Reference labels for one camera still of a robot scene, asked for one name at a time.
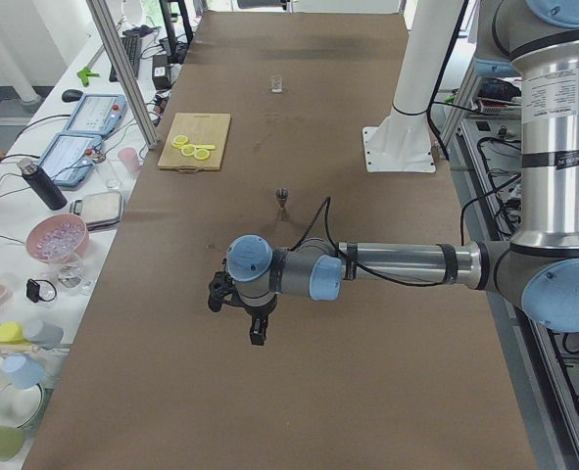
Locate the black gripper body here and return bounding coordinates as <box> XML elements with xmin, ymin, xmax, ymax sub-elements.
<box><xmin>239</xmin><ymin>293</ymin><xmax>277</xmax><ymax>318</ymax></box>

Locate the steel double jigger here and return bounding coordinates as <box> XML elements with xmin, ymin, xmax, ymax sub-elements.
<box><xmin>275</xmin><ymin>188</ymin><xmax>289</xmax><ymax>220</ymax></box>

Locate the clear glass measuring cup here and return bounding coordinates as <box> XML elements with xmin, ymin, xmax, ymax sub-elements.
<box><xmin>270</xmin><ymin>74</ymin><xmax>283</xmax><ymax>94</ymax></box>

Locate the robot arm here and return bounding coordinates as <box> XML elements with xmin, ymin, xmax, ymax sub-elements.
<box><xmin>208</xmin><ymin>1</ymin><xmax>579</xmax><ymax>346</ymax></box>

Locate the pink plastic cup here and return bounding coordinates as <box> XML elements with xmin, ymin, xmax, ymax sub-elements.
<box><xmin>118</xmin><ymin>147</ymin><xmax>141</xmax><ymax>173</ymax></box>

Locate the middle lemon slice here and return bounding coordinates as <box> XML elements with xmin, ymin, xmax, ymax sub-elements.
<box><xmin>180</xmin><ymin>144</ymin><xmax>196</xmax><ymax>157</ymax></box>

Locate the far lemon slice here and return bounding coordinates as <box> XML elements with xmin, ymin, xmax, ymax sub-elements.
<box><xmin>171</xmin><ymin>134</ymin><xmax>189</xmax><ymax>148</ymax></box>

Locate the metal lidded tray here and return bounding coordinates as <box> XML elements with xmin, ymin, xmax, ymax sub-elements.
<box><xmin>70</xmin><ymin>191</ymin><xmax>124</xmax><ymax>231</ymax></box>

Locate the wooden cutting board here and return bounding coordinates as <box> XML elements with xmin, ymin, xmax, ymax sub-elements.
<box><xmin>157</xmin><ymin>113</ymin><xmax>231</xmax><ymax>172</ymax></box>

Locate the wine glass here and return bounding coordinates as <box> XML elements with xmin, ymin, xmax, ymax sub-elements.
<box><xmin>49</xmin><ymin>245</ymin><xmax>83</xmax><ymax>289</ymax></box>

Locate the pink bowl with ice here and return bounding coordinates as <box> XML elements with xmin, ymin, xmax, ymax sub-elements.
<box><xmin>25</xmin><ymin>213</ymin><xmax>89</xmax><ymax>263</ymax></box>

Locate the black thermos bottle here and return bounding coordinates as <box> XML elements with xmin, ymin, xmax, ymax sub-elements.
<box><xmin>17</xmin><ymin>159</ymin><xmax>67</xmax><ymax>211</ymax></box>

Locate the blue teach pendant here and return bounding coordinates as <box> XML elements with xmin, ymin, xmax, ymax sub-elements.
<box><xmin>38</xmin><ymin>132</ymin><xmax>103</xmax><ymax>189</ymax></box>
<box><xmin>64</xmin><ymin>94</ymin><xmax>126</xmax><ymax>137</ymax></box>

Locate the black box on desk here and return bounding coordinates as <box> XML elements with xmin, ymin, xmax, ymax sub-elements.
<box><xmin>152</xmin><ymin>54</ymin><xmax>171</xmax><ymax>90</ymax></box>

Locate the black computer mouse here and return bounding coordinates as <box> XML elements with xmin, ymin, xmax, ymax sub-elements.
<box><xmin>61</xmin><ymin>89</ymin><xmax>83</xmax><ymax>103</ymax></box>

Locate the green plastic tool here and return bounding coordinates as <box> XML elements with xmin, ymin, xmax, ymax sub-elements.
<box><xmin>76</xmin><ymin>67</ymin><xmax>100</xmax><ymax>87</ymax></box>

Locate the black keyboard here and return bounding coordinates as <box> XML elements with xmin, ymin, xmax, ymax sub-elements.
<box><xmin>121</xmin><ymin>33</ymin><xmax>142</xmax><ymax>78</ymax></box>

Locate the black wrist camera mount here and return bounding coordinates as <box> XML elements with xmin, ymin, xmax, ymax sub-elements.
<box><xmin>207</xmin><ymin>271</ymin><xmax>242</xmax><ymax>312</ymax></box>

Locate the black braided cable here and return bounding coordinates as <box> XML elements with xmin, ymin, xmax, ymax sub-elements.
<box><xmin>288</xmin><ymin>196</ymin><xmax>525</xmax><ymax>288</ymax></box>

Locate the lemon slice near handle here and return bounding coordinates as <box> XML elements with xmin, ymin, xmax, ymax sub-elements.
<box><xmin>193</xmin><ymin>149</ymin><xmax>211</xmax><ymax>162</ymax></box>

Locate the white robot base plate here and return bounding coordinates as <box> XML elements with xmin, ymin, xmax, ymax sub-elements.
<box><xmin>362</xmin><ymin>126</ymin><xmax>436</xmax><ymax>173</ymax></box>

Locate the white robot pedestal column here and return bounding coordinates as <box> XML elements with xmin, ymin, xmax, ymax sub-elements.
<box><xmin>390</xmin><ymin>0</ymin><xmax>467</xmax><ymax>129</ymax></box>

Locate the aluminium frame post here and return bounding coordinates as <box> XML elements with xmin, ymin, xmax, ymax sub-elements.
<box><xmin>86</xmin><ymin>0</ymin><xmax>159</xmax><ymax>150</ymax></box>

